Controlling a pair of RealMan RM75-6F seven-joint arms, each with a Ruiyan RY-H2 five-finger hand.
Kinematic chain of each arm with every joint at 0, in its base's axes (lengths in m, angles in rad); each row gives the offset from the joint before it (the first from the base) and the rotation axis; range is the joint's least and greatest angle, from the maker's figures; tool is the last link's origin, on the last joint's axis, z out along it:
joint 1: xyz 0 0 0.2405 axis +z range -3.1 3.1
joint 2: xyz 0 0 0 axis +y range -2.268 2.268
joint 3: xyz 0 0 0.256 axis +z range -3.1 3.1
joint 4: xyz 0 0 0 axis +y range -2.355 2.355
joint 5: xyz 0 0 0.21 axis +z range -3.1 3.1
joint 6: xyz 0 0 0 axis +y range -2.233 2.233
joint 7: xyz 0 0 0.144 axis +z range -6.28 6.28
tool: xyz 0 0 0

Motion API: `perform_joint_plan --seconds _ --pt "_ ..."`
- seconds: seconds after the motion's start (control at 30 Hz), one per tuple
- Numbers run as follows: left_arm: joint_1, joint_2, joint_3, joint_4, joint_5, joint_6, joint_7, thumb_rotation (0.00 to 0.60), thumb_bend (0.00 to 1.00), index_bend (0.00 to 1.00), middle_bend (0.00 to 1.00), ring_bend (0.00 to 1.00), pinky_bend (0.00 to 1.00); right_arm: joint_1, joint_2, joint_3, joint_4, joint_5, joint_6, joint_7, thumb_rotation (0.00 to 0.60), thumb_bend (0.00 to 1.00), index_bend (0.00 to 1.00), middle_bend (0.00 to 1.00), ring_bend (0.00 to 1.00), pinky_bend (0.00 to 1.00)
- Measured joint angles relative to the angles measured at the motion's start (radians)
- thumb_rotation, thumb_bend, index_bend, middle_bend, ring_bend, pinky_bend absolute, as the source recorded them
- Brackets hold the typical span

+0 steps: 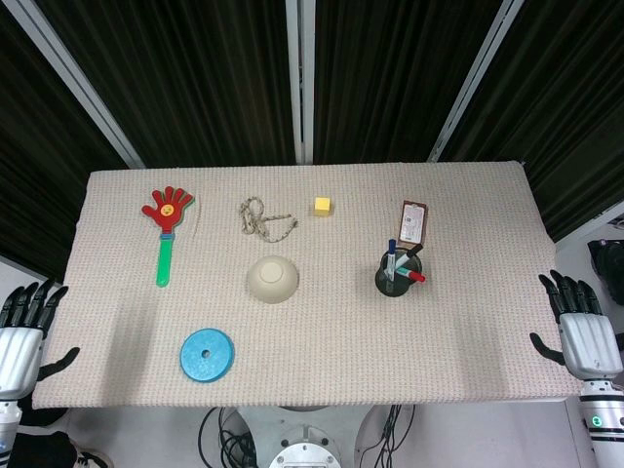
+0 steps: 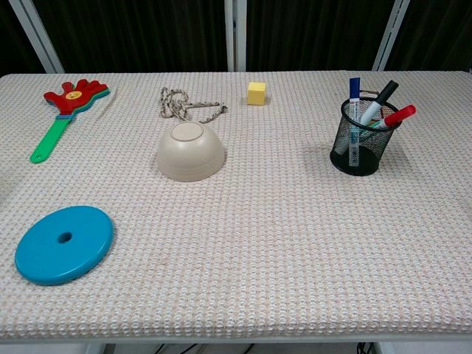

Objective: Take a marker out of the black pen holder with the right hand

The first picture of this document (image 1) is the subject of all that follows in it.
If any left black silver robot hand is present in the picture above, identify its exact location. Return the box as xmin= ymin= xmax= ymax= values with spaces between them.
xmin=0 ymin=278 xmax=81 ymax=394

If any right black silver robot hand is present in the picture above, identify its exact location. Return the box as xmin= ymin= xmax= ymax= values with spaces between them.
xmin=529 ymin=269 xmax=624 ymax=382

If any red-capped white marker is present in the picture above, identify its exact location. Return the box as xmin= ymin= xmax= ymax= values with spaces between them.
xmin=396 ymin=265 xmax=427 ymax=285

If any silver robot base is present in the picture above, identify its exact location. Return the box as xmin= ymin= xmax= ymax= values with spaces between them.
xmin=267 ymin=422 xmax=343 ymax=468

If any black-capped whiteboard marker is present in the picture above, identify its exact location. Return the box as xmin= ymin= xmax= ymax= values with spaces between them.
xmin=398 ymin=244 xmax=423 ymax=270

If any black mesh pen holder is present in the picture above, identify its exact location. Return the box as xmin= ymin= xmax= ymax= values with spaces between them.
xmin=373 ymin=252 xmax=424 ymax=297

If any black bag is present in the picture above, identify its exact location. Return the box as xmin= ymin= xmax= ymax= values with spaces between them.
xmin=586 ymin=237 xmax=624 ymax=299

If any black white shoe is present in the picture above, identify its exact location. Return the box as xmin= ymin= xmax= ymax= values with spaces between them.
xmin=67 ymin=437 xmax=111 ymax=468

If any blue disc with hole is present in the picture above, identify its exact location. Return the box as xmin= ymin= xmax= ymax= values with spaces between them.
xmin=178 ymin=327 xmax=236 ymax=385

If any red green hand clapper toy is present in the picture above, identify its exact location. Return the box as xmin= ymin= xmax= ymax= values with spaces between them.
xmin=140 ymin=185 xmax=195 ymax=288

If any brown packaged card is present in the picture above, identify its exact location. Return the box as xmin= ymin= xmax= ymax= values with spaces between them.
xmin=397 ymin=199 xmax=430 ymax=245

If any beige woven tablecloth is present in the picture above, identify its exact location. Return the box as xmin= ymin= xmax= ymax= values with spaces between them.
xmin=30 ymin=160 xmax=587 ymax=410

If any beige upturned bowl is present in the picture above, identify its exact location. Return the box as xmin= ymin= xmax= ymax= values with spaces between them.
xmin=245 ymin=254 xmax=301 ymax=306

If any black cable bundle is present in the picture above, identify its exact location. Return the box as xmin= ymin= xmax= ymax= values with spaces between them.
xmin=373 ymin=404 xmax=416 ymax=468
xmin=196 ymin=406 xmax=260 ymax=468

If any aluminium frame post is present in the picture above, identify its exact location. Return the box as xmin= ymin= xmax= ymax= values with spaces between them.
xmin=0 ymin=0 xmax=144 ymax=168
xmin=427 ymin=0 xmax=527 ymax=163
xmin=284 ymin=0 xmax=317 ymax=165

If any beige braided rope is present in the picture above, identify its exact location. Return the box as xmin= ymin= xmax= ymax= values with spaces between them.
xmin=237 ymin=196 xmax=300 ymax=245

